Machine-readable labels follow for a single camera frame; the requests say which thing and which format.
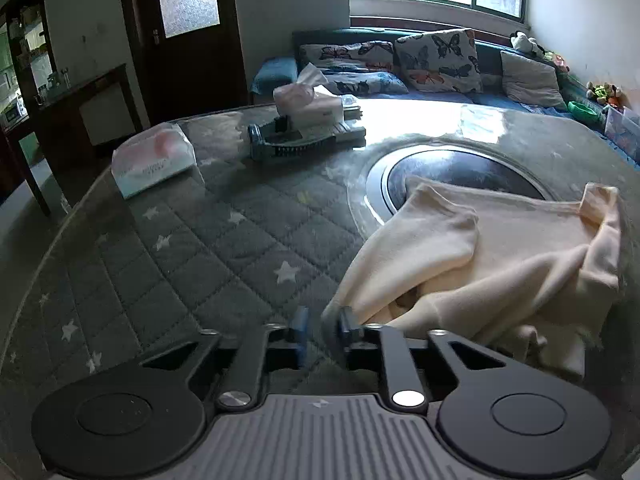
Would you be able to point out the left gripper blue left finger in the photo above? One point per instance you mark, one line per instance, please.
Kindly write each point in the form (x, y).
(287, 344)

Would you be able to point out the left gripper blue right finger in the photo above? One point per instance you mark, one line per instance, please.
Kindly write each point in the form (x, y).
(351, 334)

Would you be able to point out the cream knit sweater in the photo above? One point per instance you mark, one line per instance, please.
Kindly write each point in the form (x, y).
(532, 278)

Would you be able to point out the grey quilted star table cover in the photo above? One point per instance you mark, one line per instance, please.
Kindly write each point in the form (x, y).
(230, 244)

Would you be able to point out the white power strip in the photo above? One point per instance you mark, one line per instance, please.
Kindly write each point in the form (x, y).
(341, 132)

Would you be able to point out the round black induction cooktop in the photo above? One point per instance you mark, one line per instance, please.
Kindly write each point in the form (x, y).
(384, 177)

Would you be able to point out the small green booklet stack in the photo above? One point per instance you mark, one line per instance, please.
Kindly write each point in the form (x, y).
(351, 107)

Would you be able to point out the pink tissue pack in plastic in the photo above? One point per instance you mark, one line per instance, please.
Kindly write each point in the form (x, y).
(151, 157)

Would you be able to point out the white pink tissue box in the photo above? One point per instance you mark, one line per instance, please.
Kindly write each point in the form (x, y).
(307, 102)

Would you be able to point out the butterfly pillow lying flat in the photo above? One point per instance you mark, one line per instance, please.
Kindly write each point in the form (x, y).
(361, 69)

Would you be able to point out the butterfly pillow standing upright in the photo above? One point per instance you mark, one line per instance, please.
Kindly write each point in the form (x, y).
(443, 61)

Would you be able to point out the blue sofa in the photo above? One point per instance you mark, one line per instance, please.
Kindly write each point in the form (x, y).
(277, 72)

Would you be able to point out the grey plain pillow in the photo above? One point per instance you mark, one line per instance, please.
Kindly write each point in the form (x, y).
(530, 82)

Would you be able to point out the green plastic bowl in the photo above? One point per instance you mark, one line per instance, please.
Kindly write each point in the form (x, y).
(585, 114)

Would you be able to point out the dark wooden glass door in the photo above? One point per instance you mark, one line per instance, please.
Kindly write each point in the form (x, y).
(187, 56)

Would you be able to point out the black white plush toy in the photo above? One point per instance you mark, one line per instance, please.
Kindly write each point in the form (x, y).
(525, 44)

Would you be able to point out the clear plastic storage box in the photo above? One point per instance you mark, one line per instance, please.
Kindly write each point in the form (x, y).
(622, 127)

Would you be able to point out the colourful plush toys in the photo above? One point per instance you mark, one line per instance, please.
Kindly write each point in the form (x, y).
(604, 94)

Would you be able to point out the dark wooden display cabinet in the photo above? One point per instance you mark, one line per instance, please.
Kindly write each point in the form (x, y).
(31, 49)

